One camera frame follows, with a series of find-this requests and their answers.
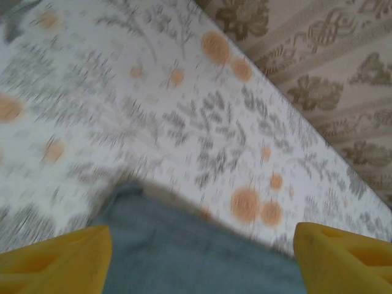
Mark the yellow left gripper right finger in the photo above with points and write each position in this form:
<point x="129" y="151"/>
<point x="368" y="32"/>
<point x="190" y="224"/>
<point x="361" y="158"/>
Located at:
<point x="346" y="260"/>

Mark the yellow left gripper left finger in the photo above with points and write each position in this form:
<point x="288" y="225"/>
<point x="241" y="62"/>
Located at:
<point x="55" y="260"/>

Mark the floral table cloth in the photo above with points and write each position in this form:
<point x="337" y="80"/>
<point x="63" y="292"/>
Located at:
<point x="122" y="107"/>

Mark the blue-grey t-shirt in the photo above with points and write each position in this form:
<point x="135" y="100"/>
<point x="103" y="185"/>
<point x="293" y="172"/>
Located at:
<point x="190" y="251"/>

